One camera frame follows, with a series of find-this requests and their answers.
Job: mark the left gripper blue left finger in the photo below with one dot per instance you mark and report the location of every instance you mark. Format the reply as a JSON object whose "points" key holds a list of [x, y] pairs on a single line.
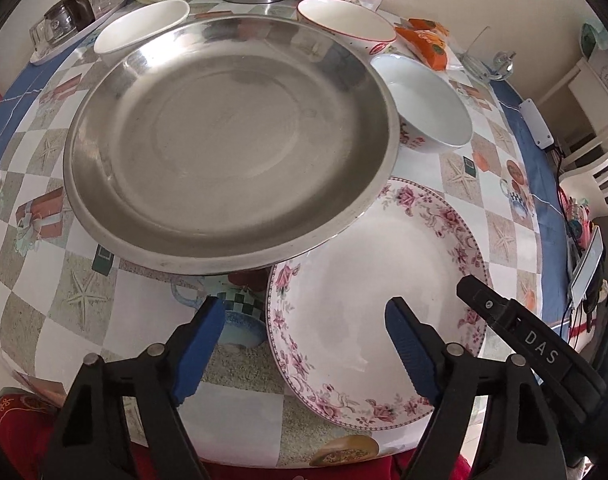
{"points": [[192, 346]]}

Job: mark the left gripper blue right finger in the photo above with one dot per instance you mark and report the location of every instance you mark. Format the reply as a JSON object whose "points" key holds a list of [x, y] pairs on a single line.
{"points": [[418, 346]]}

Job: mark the pink floral round plate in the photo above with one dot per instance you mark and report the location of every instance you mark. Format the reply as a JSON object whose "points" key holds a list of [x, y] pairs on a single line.
{"points": [[325, 309]]}

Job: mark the stainless steel round pan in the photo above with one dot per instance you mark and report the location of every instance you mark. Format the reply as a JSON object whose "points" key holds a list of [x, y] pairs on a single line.
{"points": [[229, 144]]}

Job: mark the pale blue white bowl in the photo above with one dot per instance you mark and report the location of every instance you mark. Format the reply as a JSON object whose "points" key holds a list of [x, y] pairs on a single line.
{"points": [[433, 119]]}

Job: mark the red rimmed floral bowl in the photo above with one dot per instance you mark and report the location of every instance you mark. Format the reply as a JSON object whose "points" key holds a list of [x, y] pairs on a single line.
{"points": [[362, 29]]}

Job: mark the white square bowl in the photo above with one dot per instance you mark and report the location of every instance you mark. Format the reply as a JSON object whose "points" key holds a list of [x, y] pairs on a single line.
{"points": [[140, 25]]}

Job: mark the patterned plastic tablecloth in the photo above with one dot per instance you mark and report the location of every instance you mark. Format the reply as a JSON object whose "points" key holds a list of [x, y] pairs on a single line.
{"points": [[66, 302]]}

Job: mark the white plastic chair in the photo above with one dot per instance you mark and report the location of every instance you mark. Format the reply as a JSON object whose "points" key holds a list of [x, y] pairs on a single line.
{"points": [[585, 176]]}

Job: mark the white power strip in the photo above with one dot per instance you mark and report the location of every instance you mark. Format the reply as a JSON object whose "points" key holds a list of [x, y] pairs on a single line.
{"points": [[536, 124]]}

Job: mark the cream wooden shelf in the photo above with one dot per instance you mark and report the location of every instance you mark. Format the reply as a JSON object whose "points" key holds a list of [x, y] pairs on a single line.
{"points": [[587, 82]]}

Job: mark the clear glass mug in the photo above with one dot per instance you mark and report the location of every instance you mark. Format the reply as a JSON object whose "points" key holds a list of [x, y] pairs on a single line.
{"points": [[499, 68]]}

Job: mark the orange snack packet front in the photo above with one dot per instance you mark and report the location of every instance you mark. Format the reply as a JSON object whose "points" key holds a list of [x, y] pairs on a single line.
{"points": [[427, 45]]}

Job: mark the orange snack packet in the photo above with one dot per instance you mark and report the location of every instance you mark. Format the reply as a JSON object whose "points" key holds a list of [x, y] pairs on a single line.
{"points": [[427, 45], [428, 26]]}

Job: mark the orange snack packet back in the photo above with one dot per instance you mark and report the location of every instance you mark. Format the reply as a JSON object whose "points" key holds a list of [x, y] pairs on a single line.
{"points": [[428, 26]]}

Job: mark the oval tray with glasses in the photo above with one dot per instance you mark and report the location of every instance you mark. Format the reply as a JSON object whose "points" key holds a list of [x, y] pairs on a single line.
{"points": [[46, 47]]}

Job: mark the glass teapot brown handle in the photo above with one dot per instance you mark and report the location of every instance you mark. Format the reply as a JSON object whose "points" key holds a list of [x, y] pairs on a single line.
{"points": [[68, 15]]}

